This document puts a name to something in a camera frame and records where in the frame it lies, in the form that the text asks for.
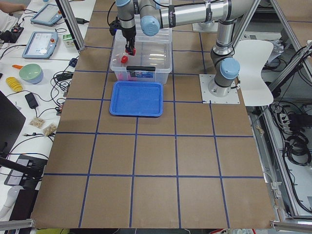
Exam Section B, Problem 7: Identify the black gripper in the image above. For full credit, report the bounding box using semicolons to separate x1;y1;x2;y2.
109;20;136;56

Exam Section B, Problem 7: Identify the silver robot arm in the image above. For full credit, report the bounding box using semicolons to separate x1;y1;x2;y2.
109;0;245;97

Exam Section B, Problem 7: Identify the red block in box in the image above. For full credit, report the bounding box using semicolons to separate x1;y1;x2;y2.
120;55;128;64

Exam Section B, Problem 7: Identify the clear plastic storage box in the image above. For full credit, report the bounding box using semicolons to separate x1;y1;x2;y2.
110;28;172;84

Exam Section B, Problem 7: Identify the blue plastic tray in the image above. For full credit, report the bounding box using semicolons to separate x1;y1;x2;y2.
109;81;163;117

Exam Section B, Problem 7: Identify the green white carton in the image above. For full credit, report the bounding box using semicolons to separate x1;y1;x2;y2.
62;34;75;48

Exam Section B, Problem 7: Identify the teach pendant far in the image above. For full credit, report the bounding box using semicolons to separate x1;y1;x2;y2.
30;4;62;26

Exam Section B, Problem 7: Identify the teach pendant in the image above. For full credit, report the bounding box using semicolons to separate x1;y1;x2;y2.
22;31;59;59
30;4;62;26

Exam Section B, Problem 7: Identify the teach pendant near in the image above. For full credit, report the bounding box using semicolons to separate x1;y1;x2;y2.
22;31;59;59

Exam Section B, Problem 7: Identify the green bowl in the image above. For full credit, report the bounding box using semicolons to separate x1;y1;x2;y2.
19;63;43;84

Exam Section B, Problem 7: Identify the black power adapter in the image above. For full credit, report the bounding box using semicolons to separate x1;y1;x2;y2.
25;93;39;109

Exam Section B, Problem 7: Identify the toy carrot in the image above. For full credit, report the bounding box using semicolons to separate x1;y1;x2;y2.
12;64;23;69

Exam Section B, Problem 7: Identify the toy yellow corn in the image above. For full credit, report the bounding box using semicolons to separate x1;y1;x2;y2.
5;77;23;93

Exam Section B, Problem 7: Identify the white plastic chair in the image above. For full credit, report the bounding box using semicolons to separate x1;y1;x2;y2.
234;39;273;106

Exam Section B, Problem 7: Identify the aluminium frame post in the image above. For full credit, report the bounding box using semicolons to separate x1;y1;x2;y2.
56;0;85;52

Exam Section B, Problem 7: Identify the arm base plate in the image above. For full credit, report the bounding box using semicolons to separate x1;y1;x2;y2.
199;74;240;104

